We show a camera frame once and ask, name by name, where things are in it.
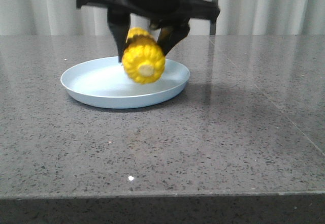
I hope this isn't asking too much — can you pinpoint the white curtain panel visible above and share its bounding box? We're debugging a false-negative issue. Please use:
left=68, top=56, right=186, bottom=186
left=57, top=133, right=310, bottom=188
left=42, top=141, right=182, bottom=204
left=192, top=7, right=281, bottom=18
left=1, top=0, right=217, bottom=36
left=216, top=0, right=324, bottom=35

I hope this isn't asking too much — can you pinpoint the light blue round plate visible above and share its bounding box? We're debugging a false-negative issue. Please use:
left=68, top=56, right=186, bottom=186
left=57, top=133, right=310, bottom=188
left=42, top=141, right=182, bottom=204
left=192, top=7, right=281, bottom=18
left=60, top=56, right=190, bottom=109

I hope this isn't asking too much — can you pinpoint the white curtain left panel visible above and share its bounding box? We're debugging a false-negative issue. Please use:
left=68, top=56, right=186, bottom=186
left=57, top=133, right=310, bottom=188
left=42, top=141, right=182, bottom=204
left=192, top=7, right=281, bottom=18
left=1, top=0, right=217, bottom=36

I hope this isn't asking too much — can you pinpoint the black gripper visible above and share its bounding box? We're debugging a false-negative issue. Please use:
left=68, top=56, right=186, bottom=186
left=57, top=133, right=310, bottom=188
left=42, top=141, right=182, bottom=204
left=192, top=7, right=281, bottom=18
left=76, top=0, right=220, bottom=62

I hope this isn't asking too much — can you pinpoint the yellow corn cob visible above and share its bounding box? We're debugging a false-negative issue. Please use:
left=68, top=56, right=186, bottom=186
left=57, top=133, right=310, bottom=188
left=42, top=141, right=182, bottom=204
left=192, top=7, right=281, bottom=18
left=122, top=27, right=166, bottom=84

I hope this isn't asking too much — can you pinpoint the white curtain right panel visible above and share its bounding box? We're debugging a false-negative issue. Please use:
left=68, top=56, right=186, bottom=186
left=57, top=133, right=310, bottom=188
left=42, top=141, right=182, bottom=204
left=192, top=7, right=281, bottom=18
left=216, top=0, right=324, bottom=35

